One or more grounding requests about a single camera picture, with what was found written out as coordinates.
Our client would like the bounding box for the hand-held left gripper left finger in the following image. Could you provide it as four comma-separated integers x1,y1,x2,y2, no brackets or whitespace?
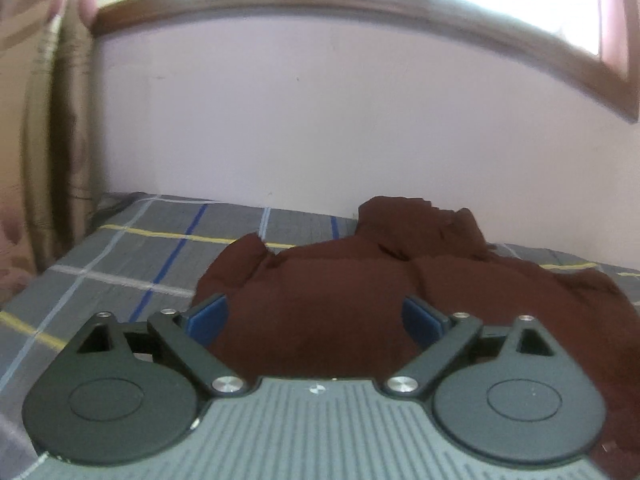
65,293,246,399

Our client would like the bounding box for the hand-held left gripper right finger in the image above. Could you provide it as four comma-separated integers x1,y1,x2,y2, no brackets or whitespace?
384,294,558,401

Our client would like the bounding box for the maroon garment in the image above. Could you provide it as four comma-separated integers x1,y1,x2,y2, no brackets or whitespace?
192,196,640,461

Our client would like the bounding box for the grey plaid bed sheet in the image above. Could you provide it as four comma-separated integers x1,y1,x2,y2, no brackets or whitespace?
0,191,640,480

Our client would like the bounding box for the beige patterned curtain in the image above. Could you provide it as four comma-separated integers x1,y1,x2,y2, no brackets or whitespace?
0,0,110,306

